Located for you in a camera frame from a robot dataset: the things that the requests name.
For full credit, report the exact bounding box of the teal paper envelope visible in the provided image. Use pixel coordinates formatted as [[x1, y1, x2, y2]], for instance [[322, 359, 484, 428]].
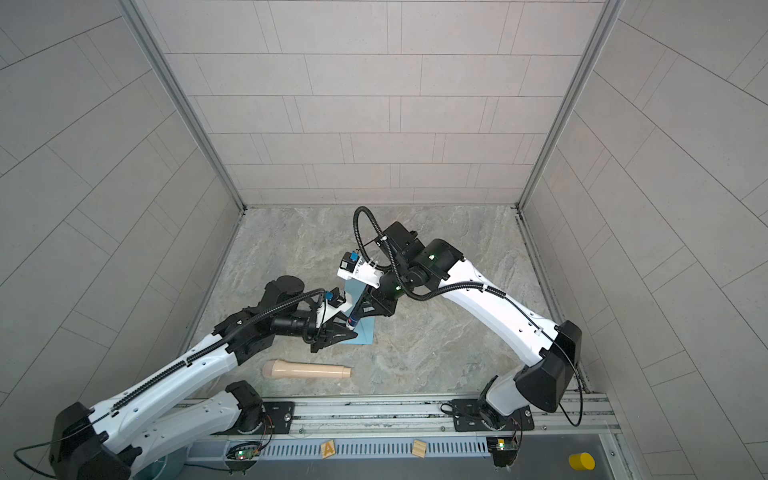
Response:
[[337, 278, 377, 346]]

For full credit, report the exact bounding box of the blue white glue stick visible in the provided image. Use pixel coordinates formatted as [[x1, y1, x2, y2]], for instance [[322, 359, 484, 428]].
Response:
[[346, 305, 360, 330]]

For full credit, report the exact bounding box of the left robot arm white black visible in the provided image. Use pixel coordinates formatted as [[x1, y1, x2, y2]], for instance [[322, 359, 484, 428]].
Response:
[[45, 276, 356, 479]]

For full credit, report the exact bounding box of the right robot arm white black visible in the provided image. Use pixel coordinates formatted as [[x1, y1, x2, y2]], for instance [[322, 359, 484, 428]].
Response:
[[339, 206, 582, 430]]

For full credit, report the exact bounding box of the wooden letter A block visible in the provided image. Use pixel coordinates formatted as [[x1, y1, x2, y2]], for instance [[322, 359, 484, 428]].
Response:
[[321, 440, 337, 459]]

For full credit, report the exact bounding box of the beige plastic toy microphone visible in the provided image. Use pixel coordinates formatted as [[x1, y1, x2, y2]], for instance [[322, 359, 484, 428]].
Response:
[[262, 359, 352, 379]]

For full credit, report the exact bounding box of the plain wooden block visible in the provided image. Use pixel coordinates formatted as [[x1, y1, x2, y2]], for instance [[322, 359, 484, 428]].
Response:
[[411, 440, 429, 458]]

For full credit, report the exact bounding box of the yellow cylinder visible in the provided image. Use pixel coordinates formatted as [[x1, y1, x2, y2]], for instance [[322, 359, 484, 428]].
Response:
[[568, 452, 596, 471]]

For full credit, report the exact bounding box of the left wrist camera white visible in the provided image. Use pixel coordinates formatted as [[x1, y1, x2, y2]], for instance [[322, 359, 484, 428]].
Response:
[[315, 289, 354, 328]]

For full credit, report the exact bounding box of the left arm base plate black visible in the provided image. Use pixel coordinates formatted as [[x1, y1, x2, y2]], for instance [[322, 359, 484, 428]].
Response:
[[235, 401, 295, 435]]

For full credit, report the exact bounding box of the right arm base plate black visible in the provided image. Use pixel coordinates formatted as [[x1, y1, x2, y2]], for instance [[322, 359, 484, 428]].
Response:
[[440, 399, 535, 432]]

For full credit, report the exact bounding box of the aluminium mounting rail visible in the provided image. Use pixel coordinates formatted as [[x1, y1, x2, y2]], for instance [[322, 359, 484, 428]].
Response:
[[117, 391, 623, 444]]

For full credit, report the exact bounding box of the left circuit board with wires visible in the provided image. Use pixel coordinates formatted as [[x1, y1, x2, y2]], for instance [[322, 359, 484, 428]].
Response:
[[225, 441, 262, 462]]

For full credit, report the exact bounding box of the circuit board with wires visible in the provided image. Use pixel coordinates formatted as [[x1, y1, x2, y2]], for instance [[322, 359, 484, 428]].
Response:
[[225, 441, 262, 462], [486, 437, 520, 468]]

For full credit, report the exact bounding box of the grey slotted cable duct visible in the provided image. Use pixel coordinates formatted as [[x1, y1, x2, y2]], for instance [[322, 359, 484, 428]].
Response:
[[186, 436, 490, 465]]

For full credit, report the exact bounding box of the right circuit board with wires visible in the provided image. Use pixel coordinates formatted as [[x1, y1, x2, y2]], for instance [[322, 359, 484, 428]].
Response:
[[486, 437, 520, 468]]

